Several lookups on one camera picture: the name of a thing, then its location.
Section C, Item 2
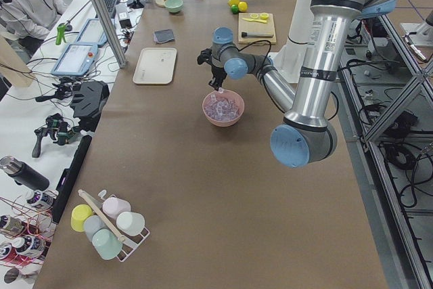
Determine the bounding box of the black handled metal knife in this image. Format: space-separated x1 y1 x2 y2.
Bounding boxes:
241 32 274 39

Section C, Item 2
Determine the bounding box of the beige plastic tray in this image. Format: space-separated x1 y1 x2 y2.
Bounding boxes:
132 47 177 85

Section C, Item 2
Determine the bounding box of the wooden cutting board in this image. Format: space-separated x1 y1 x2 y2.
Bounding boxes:
237 13 277 45

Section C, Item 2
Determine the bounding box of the mint plastic cup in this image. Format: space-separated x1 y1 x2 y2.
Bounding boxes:
91 229 122 260

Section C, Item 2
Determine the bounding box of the pink bowl with ice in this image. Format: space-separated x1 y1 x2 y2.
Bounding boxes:
202 89 245 127

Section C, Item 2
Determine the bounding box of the person in white hoodie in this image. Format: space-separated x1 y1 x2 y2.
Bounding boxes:
1 0 68 54

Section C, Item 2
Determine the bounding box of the yellow plastic cup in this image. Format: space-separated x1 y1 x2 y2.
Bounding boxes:
70 204 94 232

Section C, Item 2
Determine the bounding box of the blue teach pendant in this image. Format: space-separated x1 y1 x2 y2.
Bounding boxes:
51 42 98 77
76 18 108 47

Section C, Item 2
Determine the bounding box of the yellow lemon front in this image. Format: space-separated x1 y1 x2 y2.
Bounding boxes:
237 1 248 12

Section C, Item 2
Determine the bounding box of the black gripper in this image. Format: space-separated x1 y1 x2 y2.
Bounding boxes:
208 61 227 91

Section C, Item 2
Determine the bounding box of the grey plastic cup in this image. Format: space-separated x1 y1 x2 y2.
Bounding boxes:
83 215 105 242

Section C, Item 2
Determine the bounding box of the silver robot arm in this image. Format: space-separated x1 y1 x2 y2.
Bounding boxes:
204 0 397 168

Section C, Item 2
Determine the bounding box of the pink plastic cup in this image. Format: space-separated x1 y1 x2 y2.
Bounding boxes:
102 197 131 219

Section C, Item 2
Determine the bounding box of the white cup rack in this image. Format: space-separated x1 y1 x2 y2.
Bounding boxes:
78 190 150 263

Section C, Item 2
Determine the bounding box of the white plastic cup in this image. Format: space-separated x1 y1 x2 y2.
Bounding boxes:
116 211 145 236

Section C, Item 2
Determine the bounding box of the mint green bowl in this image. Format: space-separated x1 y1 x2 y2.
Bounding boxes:
164 0 184 14

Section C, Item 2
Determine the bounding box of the yellow lemon near lime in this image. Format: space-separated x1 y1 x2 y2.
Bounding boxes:
227 0 240 7

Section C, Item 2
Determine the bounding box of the green lime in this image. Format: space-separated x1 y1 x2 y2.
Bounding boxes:
230 4 240 14

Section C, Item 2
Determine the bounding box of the yellow plastic knife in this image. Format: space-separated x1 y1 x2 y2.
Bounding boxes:
242 18 268 24

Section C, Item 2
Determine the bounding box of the grey folded cloth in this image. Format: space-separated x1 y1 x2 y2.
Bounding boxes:
154 29 175 44

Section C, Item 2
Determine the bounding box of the aluminium frame post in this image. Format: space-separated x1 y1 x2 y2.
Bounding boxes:
91 0 127 68

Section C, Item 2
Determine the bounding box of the lemon half slice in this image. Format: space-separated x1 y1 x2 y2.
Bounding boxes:
260 13 269 20

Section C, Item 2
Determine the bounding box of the black thermos bottle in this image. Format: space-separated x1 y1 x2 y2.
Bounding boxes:
1 156 49 191

